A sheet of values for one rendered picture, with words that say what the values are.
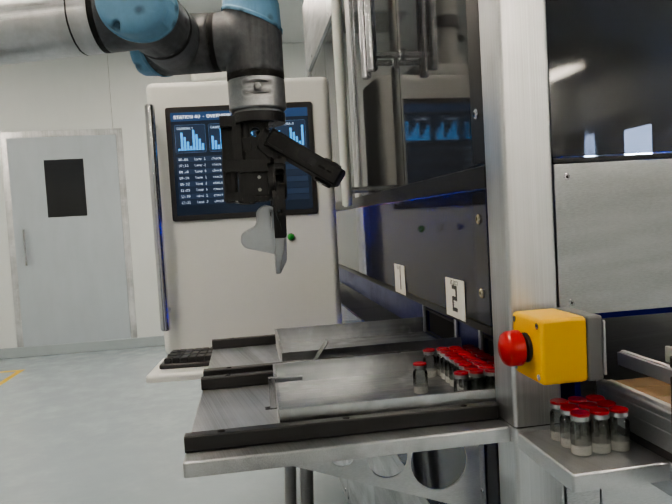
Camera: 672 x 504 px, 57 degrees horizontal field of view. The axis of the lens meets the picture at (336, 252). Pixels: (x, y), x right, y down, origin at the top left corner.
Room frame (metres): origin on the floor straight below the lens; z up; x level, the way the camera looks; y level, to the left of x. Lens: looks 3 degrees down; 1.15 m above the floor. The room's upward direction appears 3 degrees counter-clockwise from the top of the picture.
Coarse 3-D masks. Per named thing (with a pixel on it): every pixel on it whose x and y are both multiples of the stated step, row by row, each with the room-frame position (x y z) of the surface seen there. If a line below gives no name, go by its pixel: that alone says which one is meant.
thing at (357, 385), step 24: (312, 360) 1.03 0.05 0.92; (336, 360) 1.03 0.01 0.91; (360, 360) 1.04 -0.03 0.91; (384, 360) 1.04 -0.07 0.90; (408, 360) 1.05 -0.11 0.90; (288, 384) 1.01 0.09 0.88; (312, 384) 1.00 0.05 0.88; (336, 384) 0.99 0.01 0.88; (360, 384) 0.98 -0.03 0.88; (384, 384) 0.97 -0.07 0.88; (408, 384) 0.97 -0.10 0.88; (432, 384) 0.96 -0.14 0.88; (288, 408) 0.77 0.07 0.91; (312, 408) 0.77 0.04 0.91; (336, 408) 0.77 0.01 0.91; (360, 408) 0.78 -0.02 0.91; (384, 408) 0.78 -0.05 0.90; (408, 408) 0.79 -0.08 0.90
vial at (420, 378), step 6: (414, 366) 0.91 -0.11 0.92; (420, 366) 0.91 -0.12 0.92; (426, 366) 0.91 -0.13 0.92; (414, 372) 0.91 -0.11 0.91; (420, 372) 0.91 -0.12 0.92; (426, 372) 0.91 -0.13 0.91; (414, 378) 0.91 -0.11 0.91; (420, 378) 0.91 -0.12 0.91; (426, 378) 0.91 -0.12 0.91; (414, 384) 0.91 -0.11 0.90; (420, 384) 0.91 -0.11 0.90; (426, 384) 0.91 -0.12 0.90; (414, 390) 0.91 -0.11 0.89; (420, 390) 0.91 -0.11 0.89; (426, 390) 0.91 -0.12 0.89
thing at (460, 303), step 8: (448, 280) 0.96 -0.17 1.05; (456, 280) 0.92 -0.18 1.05; (448, 288) 0.96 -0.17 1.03; (464, 288) 0.89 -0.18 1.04; (448, 296) 0.96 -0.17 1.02; (464, 296) 0.89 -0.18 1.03; (448, 304) 0.96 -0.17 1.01; (456, 304) 0.93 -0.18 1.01; (464, 304) 0.89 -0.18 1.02; (448, 312) 0.97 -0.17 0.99; (456, 312) 0.93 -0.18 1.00; (464, 312) 0.89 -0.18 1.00; (464, 320) 0.89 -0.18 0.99
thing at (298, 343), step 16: (384, 320) 1.39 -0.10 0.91; (400, 320) 1.40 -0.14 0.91; (416, 320) 1.40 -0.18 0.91; (288, 336) 1.36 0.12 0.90; (304, 336) 1.37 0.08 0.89; (320, 336) 1.37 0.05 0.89; (336, 336) 1.38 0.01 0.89; (352, 336) 1.38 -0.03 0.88; (368, 336) 1.38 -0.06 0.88; (384, 336) 1.37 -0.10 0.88; (400, 336) 1.36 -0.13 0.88; (416, 336) 1.35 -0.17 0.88; (288, 352) 1.11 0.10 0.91; (304, 352) 1.11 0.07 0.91; (336, 352) 1.12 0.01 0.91; (352, 352) 1.12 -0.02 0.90; (368, 352) 1.13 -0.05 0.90; (384, 352) 1.13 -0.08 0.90
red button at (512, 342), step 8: (504, 336) 0.68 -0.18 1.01; (512, 336) 0.67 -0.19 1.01; (520, 336) 0.67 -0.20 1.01; (504, 344) 0.67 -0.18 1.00; (512, 344) 0.66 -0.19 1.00; (520, 344) 0.66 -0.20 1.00; (504, 352) 0.67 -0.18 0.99; (512, 352) 0.66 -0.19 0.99; (520, 352) 0.66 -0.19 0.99; (504, 360) 0.68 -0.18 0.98; (512, 360) 0.67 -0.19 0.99; (520, 360) 0.67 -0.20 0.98
